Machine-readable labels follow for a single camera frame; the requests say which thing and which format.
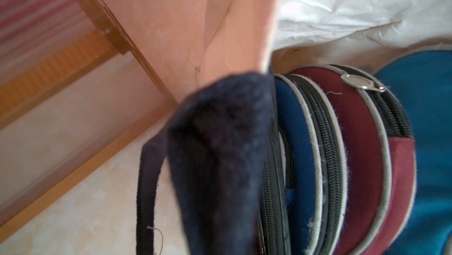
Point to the dark blue paddle case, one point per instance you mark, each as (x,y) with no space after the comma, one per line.
(315,164)

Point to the light blue paddle case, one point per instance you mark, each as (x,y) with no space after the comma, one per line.
(422,81)

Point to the maroon paddle case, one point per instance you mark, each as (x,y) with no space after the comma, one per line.
(381,157)

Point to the wooden two-tier shelf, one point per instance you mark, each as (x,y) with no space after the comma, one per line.
(75,90)

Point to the black paddle case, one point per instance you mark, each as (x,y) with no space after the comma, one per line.
(273,220)

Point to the white canvas tote bag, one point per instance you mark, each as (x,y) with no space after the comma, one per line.
(200,177)

